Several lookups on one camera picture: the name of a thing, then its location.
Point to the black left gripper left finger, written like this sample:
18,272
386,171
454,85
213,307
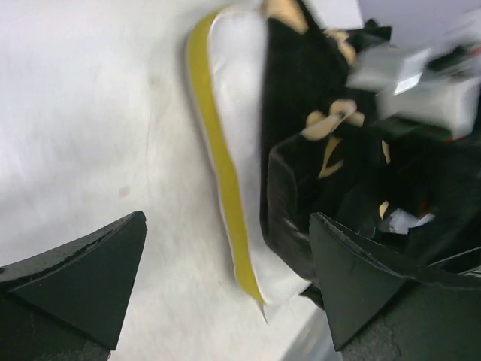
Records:
75,292

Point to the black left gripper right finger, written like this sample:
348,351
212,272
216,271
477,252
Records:
424,308

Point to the black floral pillowcase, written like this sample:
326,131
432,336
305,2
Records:
410,187

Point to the cream yellow-edged pillow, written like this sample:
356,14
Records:
225,53

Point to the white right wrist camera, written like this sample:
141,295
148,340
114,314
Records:
404,87

